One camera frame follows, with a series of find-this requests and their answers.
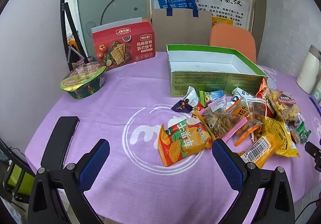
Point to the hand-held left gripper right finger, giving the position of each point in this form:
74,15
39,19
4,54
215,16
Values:
227,163

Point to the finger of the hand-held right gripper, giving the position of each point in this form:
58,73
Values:
312,150

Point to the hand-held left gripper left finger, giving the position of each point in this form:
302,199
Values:
95,163

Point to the yellow snack packet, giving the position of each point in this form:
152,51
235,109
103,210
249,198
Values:
286,138

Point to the yellow packet with white label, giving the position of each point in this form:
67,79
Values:
263,146

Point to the pink-edged clear snack packet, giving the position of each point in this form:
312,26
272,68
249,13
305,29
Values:
220,121

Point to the orange chip packet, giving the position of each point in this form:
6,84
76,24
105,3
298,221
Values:
180,143

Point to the clear cookie packet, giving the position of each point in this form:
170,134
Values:
283,108

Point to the clear packet with orange label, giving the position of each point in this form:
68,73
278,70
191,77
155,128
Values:
242,112

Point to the clear packet of brown snack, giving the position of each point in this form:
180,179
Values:
258,108

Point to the green and white box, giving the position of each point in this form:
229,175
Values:
213,83

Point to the black flat phone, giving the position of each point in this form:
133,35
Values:
61,138

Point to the green and blue small packet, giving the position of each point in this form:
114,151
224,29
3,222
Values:
213,96

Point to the white snack packet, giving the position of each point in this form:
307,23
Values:
240,93

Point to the purple candy packet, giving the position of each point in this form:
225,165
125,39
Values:
186,103

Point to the red snack packet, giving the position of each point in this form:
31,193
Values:
262,88

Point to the white kettle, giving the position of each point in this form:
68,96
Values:
307,71

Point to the green instant noodle bowl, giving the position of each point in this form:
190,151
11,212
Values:
82,81

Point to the red cracker box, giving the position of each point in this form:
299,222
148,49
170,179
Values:
120,48

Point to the orange chair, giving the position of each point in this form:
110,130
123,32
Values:
233,38

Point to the black folding stand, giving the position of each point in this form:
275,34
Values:
72,28

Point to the brown paper bag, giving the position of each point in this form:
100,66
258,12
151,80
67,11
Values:
180,28

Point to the wall poster with large characters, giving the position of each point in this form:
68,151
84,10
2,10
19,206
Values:
225,3

